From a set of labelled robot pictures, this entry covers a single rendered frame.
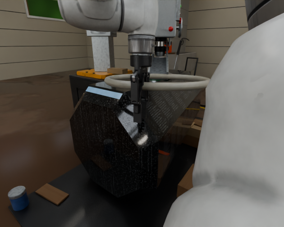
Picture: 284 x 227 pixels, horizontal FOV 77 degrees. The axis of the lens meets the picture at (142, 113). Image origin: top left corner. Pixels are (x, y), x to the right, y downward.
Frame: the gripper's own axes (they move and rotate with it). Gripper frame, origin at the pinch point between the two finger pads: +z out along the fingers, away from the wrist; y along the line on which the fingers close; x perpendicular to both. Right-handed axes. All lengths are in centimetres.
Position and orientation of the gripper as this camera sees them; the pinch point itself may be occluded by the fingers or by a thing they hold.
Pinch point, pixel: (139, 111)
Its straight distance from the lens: 66.4
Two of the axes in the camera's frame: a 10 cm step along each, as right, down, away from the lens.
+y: 3.6, -2.7, 8.9
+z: -0.2, 9.5, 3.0
